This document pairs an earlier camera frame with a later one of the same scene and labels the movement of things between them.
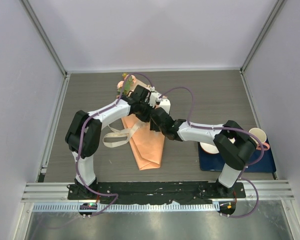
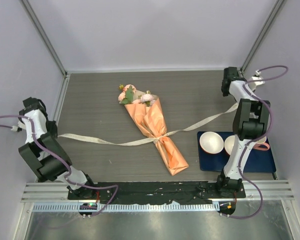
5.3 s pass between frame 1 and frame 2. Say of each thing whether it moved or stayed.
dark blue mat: stayed
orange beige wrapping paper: moved
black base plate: stayed
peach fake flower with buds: moved
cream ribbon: moved
